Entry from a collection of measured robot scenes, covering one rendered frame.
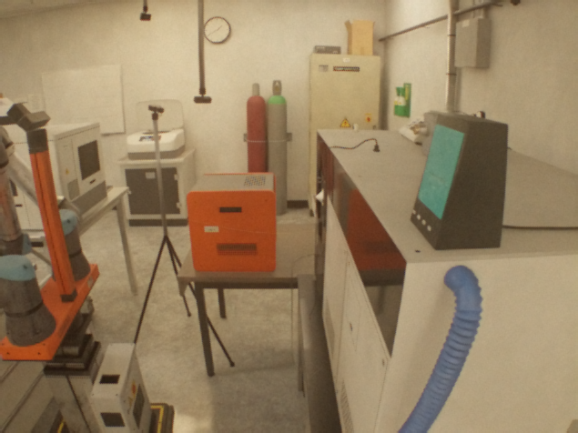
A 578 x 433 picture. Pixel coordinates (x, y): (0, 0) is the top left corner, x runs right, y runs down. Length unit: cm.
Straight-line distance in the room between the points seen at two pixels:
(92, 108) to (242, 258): 386
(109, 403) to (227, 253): 96
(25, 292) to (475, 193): 105
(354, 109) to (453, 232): 407
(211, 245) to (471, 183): 159
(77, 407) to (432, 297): 133
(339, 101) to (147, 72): 241
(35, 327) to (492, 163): 113
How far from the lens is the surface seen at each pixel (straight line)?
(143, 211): 466
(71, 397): 155
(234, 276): 195
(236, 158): 494
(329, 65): 448
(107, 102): 529
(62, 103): 561
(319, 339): 147
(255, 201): 183
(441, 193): 51
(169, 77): 500
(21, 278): 112
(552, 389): 79
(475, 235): 53
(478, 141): 49
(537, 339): 67
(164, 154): 444
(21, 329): 118
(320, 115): 448
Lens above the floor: 164
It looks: 20 degrees down
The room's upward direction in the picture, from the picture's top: straight up
